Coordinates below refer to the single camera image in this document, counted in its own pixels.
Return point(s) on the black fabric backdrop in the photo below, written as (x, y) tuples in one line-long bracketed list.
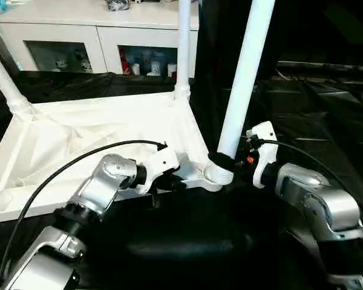
[(305, 27)]

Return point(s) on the black mat cloth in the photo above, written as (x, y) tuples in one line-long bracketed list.
[(184, 235)]

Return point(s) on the white plastic table top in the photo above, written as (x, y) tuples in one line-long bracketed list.
[(78, 127)]

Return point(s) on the grey metal rail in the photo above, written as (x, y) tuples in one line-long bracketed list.
[(326, 66)]

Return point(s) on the white glass door cabinet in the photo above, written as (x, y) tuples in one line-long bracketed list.
[(93, 27)]

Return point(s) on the white plastic table leg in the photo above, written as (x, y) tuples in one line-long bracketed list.
[(183, 45), (245, 75), (9, 81)]

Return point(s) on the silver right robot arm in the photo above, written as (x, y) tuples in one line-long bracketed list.
[(320, 199)]

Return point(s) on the dark patterned cabinet-top object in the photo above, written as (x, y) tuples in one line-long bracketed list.
[(118, 4)]

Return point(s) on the grey brown curtain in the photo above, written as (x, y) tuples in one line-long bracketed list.
[(9, 45)]

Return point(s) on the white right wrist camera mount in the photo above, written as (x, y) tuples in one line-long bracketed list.
[(264, 142)]

